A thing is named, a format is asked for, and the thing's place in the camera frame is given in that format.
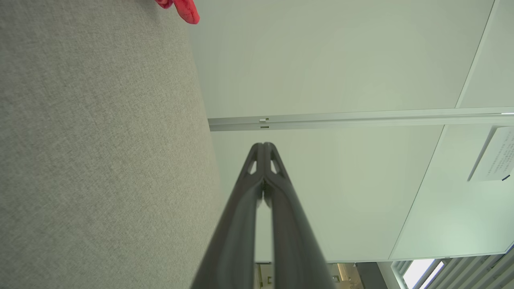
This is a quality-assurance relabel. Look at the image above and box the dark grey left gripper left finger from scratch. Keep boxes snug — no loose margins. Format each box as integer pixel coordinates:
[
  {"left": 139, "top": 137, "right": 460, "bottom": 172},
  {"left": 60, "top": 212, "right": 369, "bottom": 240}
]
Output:
[{"left": 191, "top": 142, "right": 265, "bottom": 289}]

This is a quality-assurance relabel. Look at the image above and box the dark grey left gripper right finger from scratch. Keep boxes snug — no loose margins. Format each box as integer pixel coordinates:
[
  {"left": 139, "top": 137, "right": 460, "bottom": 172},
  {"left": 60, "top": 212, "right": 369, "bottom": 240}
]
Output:
[{"left": 265, "top": 142, "right": 336, "bottom": 289}]

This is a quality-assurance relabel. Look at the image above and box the red garment with white stripes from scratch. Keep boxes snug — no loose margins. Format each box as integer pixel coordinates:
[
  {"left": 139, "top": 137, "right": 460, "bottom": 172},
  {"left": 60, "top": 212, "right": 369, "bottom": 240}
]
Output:
[{"left": 155, "top": 0, "right": 200, "bottom": 24}]

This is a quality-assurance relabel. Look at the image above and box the window with blinds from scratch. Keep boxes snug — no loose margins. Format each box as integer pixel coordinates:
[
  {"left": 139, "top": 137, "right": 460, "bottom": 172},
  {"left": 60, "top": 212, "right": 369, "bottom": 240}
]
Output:
[{"left": 392, "top": 241, "right": 514, "bottom": 289}]

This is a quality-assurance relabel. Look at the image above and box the white paper notice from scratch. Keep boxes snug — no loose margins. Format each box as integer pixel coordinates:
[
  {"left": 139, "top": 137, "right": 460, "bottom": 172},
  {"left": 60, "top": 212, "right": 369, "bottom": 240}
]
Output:
[{"left": 467, "top": 126, "right": 514, "bottom": 182}]

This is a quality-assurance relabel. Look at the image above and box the grey metal post with notch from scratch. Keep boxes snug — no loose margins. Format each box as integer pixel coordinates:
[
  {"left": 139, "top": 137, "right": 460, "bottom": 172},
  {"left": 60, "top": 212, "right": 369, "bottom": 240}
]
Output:
[{"left": 208, "top": 106, "right": 514, "bottom": 132}]

